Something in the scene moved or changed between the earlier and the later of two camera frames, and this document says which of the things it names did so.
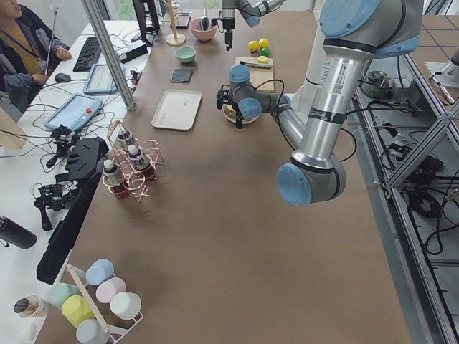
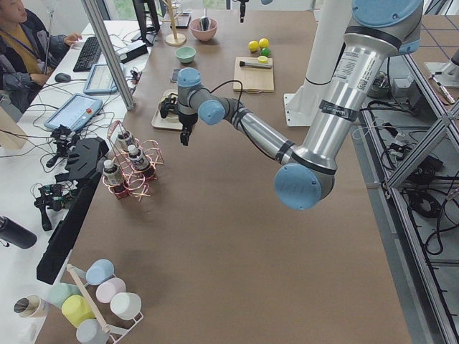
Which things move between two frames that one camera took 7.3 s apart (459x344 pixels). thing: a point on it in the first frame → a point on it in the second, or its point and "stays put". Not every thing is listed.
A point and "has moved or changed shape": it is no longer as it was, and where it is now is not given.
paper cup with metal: (31, 307) stays put
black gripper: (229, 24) → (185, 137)
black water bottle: (16, 233) stays put
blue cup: (99, 271) stays put
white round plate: (244, 120) has moved or changed shape
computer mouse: (62, 77) stays put
